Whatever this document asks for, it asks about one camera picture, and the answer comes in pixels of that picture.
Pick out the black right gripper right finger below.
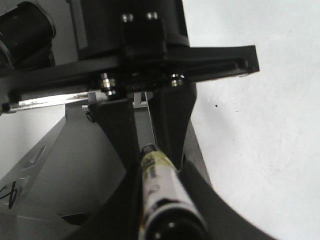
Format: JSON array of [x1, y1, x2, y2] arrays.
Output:
[[148, 84, 273, 240]]

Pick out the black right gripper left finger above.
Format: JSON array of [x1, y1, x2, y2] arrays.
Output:
[[64, 98, 148, 240]]

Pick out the black white whiteboard marker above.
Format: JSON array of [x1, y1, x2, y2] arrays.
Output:
[[139, 144, 209, 240]]

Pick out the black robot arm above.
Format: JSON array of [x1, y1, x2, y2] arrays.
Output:
[[0, 0, 271, 240]]

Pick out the grey aluminium marker tray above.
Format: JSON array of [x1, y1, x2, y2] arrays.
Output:
[[0, 92, 161, 240]]

